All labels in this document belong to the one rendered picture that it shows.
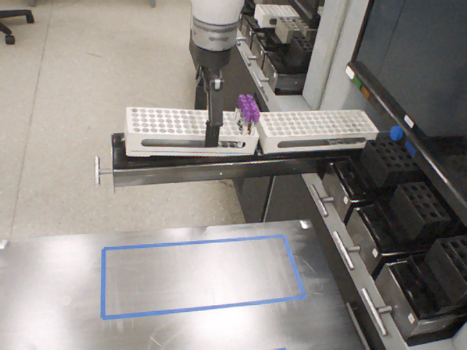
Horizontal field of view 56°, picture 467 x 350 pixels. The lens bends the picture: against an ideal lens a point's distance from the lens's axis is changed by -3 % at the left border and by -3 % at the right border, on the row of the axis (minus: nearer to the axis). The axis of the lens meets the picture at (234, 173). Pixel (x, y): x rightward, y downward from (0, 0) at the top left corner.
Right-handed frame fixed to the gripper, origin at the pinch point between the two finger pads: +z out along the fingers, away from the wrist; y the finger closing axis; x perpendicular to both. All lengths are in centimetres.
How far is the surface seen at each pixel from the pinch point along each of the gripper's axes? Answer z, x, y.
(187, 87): 87, 24, -158
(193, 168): 7.2, -3.5, 6.8
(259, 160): 6.7, 12.3, 6.2
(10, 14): 77, -90, -248
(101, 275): 5.1, -24.2, 35.0
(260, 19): 3, 33, -67
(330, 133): 0.7, 29.7, 4.7
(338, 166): 5.5, 30.3, 11.3
